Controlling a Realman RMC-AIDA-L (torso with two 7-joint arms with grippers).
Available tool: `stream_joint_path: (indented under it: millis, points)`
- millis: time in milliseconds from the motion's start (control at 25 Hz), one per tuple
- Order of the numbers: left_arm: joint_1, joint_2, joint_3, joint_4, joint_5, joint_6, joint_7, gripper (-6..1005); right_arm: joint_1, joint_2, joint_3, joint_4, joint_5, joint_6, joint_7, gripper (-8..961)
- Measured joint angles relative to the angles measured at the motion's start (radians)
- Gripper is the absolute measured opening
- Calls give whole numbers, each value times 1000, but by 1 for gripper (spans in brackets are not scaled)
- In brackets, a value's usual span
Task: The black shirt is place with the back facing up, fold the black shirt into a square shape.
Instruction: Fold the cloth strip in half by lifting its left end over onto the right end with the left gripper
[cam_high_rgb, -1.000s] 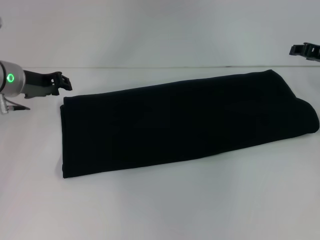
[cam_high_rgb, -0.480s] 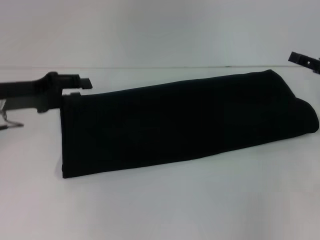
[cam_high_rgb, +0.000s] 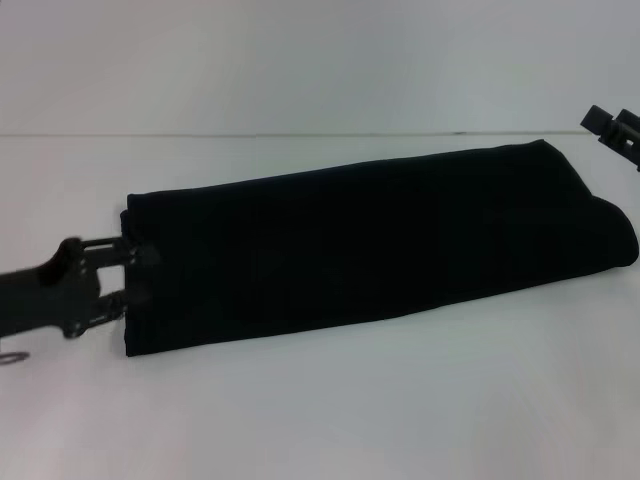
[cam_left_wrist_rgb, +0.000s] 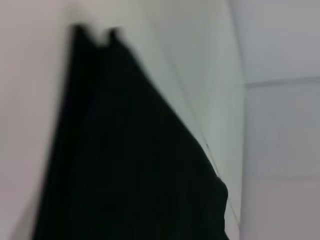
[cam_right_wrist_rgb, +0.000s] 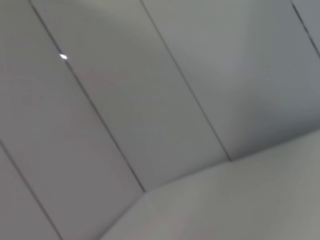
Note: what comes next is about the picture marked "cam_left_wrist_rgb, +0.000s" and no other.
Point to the black shirt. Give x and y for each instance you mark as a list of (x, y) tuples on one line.
[(125, 162)]

